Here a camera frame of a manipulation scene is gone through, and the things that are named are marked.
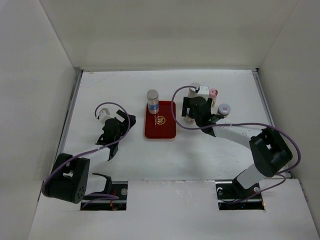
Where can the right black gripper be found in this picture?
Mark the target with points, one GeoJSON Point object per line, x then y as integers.
{"type": "Point", "coordinates": [187, 104]}

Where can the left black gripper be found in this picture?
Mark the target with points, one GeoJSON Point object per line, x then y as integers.
{"type": "Point", "coordinates": [124, 124]}

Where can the tall silver-lid beige bottle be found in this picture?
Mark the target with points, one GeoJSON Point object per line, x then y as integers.
{"type": "Point", "coordinates": [193, 90]}

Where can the pink-lid spice bottle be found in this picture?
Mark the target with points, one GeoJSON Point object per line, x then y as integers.
{"type": "Point", "coordinates": [213, 93]}

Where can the grey-lid jar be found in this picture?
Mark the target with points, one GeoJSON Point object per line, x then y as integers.
{"type": "Point", "coordinates": [224, 109]}
{"type": "Point", "coordinates": [188, 120]}

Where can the silver-lid blue-label bottle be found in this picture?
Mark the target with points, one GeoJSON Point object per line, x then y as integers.
{"type": "Point", "coordinates": [153, 101]}

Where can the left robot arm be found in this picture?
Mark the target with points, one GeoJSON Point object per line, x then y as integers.
{"type": "Point", "coordinates": [69, 176]}

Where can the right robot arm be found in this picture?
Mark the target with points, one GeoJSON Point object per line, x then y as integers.
{"type": "Point", "coordinates": [269, 151]}

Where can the red rectangular tray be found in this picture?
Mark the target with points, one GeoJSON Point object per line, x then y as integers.
{"type": "Point", "coordinates": [160, 126]}

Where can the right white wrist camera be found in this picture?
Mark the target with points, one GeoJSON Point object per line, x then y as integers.
{"type": "Point", "coordinates": [203, 91]}

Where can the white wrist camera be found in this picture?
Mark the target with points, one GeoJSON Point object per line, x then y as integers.
{"type": "Point", "coordinates": [203, 91]}
{"type": "Point", "coordinates": [104, 115]}

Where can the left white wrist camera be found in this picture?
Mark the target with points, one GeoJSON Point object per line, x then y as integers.
{"type": "Point", "coordinates": [104, 115]}

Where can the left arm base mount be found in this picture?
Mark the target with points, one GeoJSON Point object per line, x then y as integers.
{"type": "Point", "coordinates": [104, 194]}

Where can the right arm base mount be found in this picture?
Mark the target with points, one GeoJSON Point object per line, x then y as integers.
{"type": "Point", "coordinates": [232, 197]}

